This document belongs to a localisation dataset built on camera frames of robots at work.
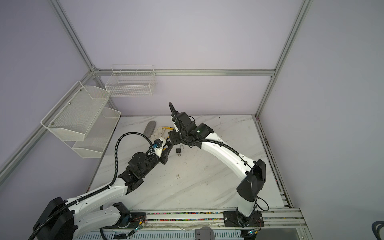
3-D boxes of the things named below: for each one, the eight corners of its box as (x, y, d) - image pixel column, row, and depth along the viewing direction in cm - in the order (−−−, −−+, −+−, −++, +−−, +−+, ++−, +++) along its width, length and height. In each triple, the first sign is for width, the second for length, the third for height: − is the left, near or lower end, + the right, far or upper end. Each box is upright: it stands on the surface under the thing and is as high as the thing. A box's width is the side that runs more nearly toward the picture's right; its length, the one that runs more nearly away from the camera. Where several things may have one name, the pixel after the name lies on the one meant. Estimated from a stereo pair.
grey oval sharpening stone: (143, 136, 110) (142, 134, 107) (150, 122, 119) (149, 120, 116) (151, 137, 109) (150, 135, 107) (157, 123, 118) (156, 121, 116)
